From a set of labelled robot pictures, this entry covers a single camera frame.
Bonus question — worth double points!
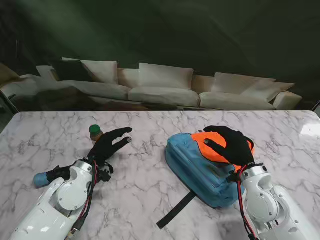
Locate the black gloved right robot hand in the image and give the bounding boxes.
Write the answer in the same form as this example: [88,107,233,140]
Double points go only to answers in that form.
[203,125,256,167]

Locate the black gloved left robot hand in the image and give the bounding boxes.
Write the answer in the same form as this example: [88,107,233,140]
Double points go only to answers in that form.
[87,126,134,167]

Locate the coffee bottle with green cap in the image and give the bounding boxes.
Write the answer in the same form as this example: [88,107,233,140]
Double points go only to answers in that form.
[88,124,104,146]

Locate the orange and blue backpack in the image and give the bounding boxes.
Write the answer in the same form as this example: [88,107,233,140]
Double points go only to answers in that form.
[156,131,257,230]

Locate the folded blue and black umbrella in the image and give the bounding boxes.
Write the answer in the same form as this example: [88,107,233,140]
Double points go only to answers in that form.
[33,161,115,189]

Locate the cream white back pillow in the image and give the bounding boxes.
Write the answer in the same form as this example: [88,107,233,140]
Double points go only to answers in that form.
[138,62,195,90]
[210,71,277,95]
[80,59,119,85]

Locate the dark low coffee table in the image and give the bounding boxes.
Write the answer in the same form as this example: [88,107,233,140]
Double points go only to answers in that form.
[139,100,182,111]

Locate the cream white sofa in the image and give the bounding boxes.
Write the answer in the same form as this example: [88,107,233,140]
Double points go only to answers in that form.
[0,56,303,111]

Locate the dark brown sofa cushion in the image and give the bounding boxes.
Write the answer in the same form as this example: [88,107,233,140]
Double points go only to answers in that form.
[52,59,93,82]

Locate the red and black arm cable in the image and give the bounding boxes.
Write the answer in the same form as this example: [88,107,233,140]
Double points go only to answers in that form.
[234,166,260,240]
[66,159,100,237]

